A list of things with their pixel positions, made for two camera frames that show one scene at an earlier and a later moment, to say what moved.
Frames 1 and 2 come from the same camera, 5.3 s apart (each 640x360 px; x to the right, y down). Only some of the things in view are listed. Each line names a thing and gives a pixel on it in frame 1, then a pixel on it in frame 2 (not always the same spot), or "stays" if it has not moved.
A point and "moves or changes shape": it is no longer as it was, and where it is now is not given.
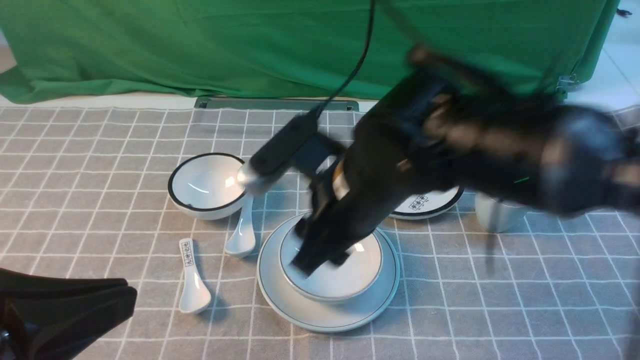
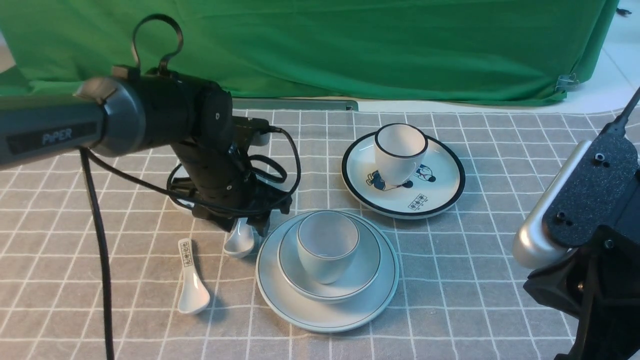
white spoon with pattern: [195, 297] stays
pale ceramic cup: [492, 216] moves or changes shape
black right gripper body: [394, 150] to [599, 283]
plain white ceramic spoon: [242, 243] stays
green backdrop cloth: [62, 50] stays
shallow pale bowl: [359, 274] stays
